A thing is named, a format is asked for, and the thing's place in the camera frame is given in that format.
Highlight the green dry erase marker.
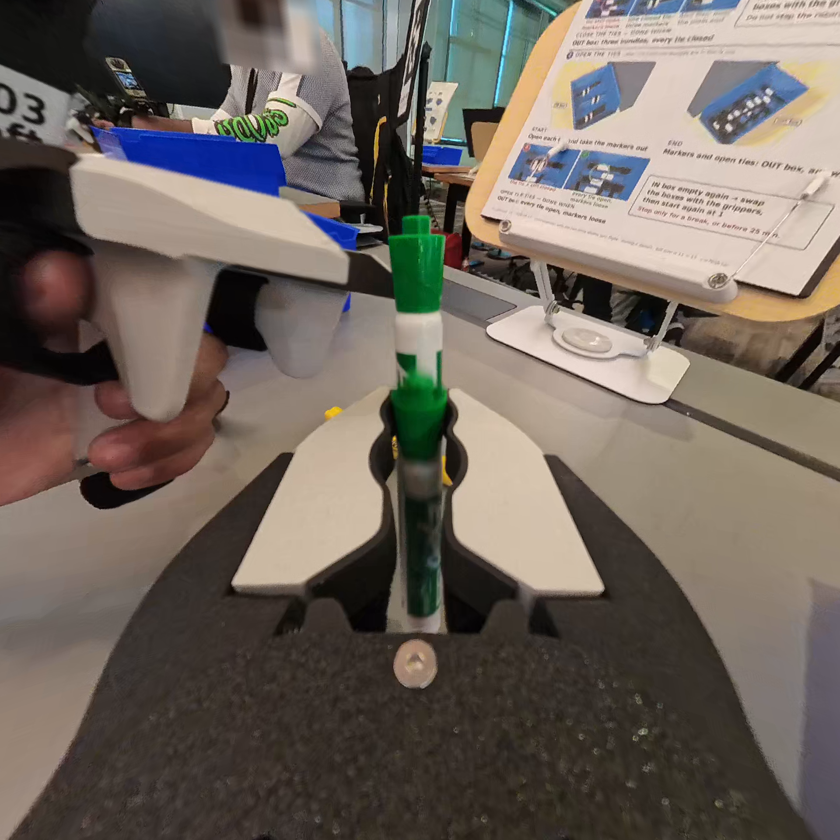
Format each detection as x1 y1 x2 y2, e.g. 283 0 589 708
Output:
390 374 450 636
387 214 447 388

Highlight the person's left hand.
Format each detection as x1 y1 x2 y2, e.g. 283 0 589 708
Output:
0 251 231 508

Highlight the background document stand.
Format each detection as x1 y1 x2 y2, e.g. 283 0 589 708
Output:
423 82 459 142

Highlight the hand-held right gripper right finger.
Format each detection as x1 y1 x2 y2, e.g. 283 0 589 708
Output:
443 387 605 601

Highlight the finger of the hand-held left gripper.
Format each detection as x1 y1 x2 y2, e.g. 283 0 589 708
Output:
69 154 396 299

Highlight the printed instruction sheet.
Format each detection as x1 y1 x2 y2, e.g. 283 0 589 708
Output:
482 0 840 298

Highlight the grey desk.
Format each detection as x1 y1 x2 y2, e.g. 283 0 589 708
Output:
0 243 840 840

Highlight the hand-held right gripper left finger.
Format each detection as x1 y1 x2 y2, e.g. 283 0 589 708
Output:
231 386 399 598

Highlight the black banner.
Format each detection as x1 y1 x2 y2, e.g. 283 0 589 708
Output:
394 0 432 119

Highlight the blue plastic bin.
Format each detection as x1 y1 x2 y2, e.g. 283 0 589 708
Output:
92 125 361 312

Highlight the wooden document stand white base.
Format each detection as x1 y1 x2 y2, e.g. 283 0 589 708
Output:
465 0 840 404

